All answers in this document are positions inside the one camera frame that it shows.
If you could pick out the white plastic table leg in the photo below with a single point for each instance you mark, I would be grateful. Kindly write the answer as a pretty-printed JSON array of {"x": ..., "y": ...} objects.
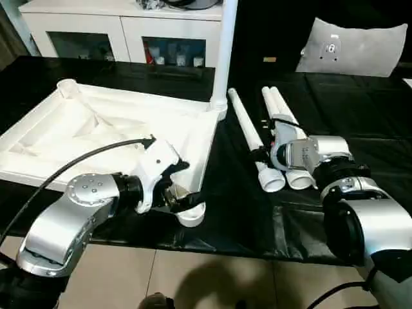
[
  {"x": 225, "y": 48},
  {"x": 244, "y": 122},
  {"x": 268, "y": 99},
  {"x": 284, "y": 109}
]

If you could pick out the small yellow label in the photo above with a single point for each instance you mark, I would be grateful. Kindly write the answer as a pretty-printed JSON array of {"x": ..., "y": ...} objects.
[{"x": 269, "y": 59}]

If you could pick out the small white jar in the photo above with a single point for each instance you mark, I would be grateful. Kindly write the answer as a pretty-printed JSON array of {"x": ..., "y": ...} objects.
[
  {"x": 181, "y": 60},
  {"x": 199, "y": 61},
  {"x": 160, "y": 60}
]

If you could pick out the black work mat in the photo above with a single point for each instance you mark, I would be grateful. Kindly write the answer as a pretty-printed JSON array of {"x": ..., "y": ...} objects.
[{"x": 354, "y": 112}]

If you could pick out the white plastic table top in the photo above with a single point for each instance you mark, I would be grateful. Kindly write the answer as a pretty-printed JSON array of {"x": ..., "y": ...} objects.
[{"x": 96, "y": 128}]

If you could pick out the dark left robot foot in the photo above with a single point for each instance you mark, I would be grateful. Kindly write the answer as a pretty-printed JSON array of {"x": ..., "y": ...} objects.
[{"x": 157, "y": 301}]

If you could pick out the dark round device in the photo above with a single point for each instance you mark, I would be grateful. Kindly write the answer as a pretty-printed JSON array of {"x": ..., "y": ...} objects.
[{"x": 193, "y": 4}]

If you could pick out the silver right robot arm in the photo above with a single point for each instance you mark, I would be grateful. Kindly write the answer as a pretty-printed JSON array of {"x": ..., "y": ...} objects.
[{"x": 370, "y": 209}]

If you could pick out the white glass-door cabinet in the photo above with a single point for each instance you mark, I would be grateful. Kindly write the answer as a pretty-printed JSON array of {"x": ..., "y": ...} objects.
[{"x": 96, "y": 22}]

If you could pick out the white flat board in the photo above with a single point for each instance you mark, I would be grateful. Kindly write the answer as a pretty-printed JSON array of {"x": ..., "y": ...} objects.
[{"x": 408, "y": 83}]

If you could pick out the grey printed cushion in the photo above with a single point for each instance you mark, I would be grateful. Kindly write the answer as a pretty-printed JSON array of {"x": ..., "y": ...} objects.
[{"x": 354, "y": 48}]

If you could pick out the red box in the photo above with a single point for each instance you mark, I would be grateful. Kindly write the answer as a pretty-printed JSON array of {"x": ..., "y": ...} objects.
[{"x": 148, "y": 54}]

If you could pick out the brown curtain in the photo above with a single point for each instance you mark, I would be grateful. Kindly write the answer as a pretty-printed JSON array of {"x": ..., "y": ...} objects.
[{"x": 13, "y": 29}]

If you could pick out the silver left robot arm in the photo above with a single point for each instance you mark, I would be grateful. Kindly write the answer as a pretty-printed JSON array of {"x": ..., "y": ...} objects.
[{"x": 64, "y": 219}]

